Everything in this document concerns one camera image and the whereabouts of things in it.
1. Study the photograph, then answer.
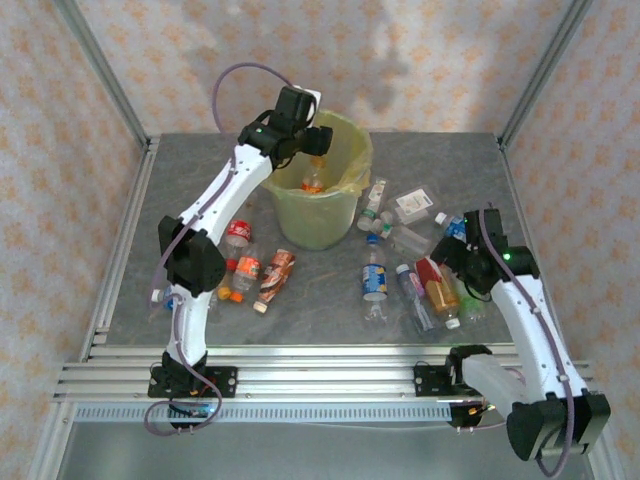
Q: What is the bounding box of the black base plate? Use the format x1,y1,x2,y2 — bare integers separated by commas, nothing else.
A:
413,364,503,399
148,366,239,400

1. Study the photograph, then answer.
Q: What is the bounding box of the aluminium front frame rail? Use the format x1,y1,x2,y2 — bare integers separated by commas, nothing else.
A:
52,343,600,402

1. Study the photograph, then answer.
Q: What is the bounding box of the purple blue label bottle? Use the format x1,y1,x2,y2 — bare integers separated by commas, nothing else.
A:
394,263,437,335

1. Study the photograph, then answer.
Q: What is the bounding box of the clear labelled bottle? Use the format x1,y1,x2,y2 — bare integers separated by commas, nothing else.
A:
390,184,435,226

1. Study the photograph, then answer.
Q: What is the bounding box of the aluminium frame leg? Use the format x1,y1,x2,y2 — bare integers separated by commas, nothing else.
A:
594,424,629,480
27,399,76,480

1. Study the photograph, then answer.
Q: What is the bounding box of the blue yellow label water bottle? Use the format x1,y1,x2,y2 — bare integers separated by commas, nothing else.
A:
360,233,392,322

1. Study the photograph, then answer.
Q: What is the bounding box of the clear bottle with green band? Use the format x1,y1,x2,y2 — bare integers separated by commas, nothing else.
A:
355,175,390,232

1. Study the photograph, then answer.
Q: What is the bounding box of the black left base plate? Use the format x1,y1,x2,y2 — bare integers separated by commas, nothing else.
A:
148,366,239,400

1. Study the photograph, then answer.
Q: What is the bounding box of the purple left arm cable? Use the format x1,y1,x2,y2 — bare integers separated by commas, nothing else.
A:
143,62,301,437

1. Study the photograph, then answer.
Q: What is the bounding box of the controller board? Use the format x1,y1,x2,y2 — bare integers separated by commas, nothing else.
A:
167,399,221,432
447,397,501,432

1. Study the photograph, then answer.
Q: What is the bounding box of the grey metal lower shelf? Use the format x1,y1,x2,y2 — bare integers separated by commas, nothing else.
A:
54,422,601,480

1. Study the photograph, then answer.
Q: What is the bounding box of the red label cola bottle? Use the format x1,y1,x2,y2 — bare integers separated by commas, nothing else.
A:
223,218,254,270

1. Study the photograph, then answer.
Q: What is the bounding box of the clear bottle with orange label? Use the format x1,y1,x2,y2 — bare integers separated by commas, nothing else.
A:
299,158,327,196

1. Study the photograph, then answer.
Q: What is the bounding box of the perforated metal cable tray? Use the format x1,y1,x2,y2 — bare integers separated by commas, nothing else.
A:
74,402,454,425

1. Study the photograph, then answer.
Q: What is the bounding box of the brown coffee drink bottle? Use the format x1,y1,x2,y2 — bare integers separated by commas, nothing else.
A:
252,248,297,315

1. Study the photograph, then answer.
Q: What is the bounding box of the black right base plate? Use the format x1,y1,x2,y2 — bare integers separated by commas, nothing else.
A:
413,364,503,399

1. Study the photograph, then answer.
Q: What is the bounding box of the aluminium frame post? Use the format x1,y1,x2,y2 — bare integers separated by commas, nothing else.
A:
499,0,594,146
53,0,151,146

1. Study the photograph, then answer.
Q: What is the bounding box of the mesh bin with yellow bag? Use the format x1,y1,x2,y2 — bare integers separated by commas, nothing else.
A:
259,109,375,201

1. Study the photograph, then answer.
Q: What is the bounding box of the orange cap soda bottle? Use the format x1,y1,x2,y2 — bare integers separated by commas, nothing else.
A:
229,243,264,305

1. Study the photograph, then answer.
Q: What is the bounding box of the gold can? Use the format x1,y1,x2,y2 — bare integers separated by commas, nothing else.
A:
414,257,462,331

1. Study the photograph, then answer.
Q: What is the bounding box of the blue label white cap bottle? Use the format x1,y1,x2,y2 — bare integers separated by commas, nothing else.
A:
433,211,469,242

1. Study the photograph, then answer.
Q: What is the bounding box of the right controller board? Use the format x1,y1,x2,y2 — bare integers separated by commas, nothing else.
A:
447,397,501,432

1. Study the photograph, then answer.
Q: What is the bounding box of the aluminium side rail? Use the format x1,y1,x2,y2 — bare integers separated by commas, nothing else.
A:
494,135,574,361
79,137,162,359

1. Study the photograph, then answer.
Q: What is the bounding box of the left controller board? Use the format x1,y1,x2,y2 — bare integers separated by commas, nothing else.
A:
167,399,221,432

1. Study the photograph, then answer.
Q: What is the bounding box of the green mesh waste bin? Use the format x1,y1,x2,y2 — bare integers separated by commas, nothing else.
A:
260,110,374,252

